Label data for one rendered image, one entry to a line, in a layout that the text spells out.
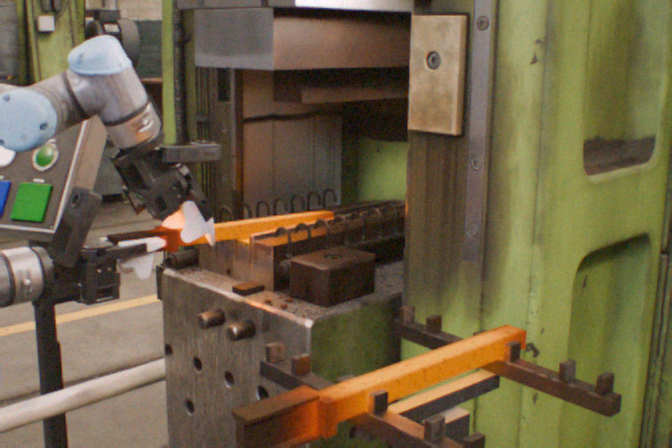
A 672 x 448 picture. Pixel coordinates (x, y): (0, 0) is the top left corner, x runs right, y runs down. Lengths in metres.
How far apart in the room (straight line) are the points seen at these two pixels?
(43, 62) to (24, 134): 5.21
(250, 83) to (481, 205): 0.58
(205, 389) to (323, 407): 0.72
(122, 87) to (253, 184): 0.53
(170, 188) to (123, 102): 0.15
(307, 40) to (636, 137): 0.59
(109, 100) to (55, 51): 5.12
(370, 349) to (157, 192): 0.42
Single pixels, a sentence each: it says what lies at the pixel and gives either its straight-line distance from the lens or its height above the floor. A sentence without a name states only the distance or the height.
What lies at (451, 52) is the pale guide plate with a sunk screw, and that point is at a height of 1.30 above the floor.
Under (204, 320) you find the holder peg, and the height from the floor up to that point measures 0.88.
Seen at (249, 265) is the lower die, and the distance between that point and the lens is 1.40.
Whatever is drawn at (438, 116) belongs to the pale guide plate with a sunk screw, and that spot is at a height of 1.21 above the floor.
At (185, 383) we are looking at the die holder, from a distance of 1.53.
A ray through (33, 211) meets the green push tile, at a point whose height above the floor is 0.99.
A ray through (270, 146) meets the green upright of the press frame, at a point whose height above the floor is 1.11.
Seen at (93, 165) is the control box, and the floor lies 1.07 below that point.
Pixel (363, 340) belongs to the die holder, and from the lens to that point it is 1.34.
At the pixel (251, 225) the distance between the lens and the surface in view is 1.40.
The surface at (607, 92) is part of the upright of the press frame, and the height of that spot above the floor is 1.24.
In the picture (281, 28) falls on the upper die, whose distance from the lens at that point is 1.32.
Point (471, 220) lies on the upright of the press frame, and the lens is 1.26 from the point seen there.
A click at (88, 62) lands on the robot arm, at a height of 1.29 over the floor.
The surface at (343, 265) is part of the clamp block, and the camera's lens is 1.30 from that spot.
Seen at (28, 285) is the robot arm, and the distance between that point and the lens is 1.16.
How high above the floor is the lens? 1.33
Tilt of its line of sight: 13 degrees down
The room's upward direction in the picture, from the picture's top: 1 degrees clockwise
